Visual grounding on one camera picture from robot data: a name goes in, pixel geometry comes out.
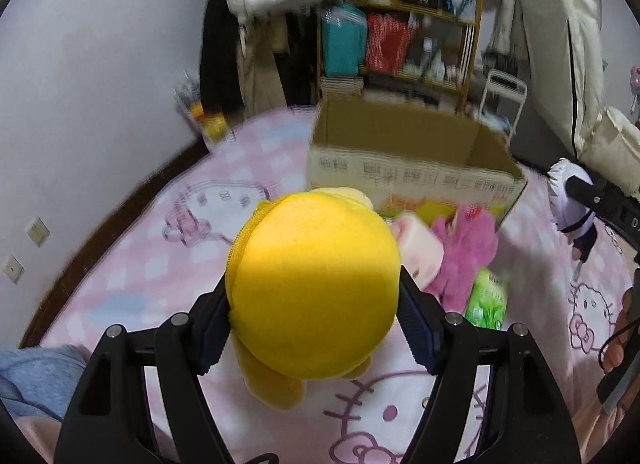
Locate beige coat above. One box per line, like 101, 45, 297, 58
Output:
236, 21, 288, 117

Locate teal bag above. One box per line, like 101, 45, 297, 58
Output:
320, 4, 368, 78

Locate white rolling cart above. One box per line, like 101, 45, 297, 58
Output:
476, 69, 528, 146

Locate plastic bag with toys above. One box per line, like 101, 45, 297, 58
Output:
174, 70, 230, 151

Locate cream reclining chair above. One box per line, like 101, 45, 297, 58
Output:
519, 0, 640, 198

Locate purple hooded doll plush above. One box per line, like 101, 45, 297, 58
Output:
547, 158, 598, 264

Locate green broom handle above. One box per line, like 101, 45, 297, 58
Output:
419, 0, 474, 81

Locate open cardboard box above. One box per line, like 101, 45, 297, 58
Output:
306, 95, 527, 224

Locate pink swiss roll plush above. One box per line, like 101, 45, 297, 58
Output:
390, 212, 444, 291

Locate wooden bookshelf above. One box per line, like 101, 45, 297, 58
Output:
317, 0, 484, 113

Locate pink hello kitty blanket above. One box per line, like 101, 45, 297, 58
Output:
42, 110, 632, 463

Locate wall socket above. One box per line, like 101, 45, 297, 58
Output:
1, 255, 24, 284
26, 217, 50, 247

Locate person's right hand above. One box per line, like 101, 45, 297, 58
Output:
599, 288, 632, 373

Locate black hanging clothes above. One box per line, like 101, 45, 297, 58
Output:
200, 0, 244, 116

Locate pink fluffy bear plush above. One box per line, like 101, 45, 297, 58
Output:
426, 204, 499, 314

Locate yellow duck plush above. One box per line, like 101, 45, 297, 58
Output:
224, 187, 401, 410

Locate pink wall ornament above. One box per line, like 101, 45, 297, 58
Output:
629, 66, 640, 120

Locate red patterned bag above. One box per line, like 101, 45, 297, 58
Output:
364, 13, 413, 74

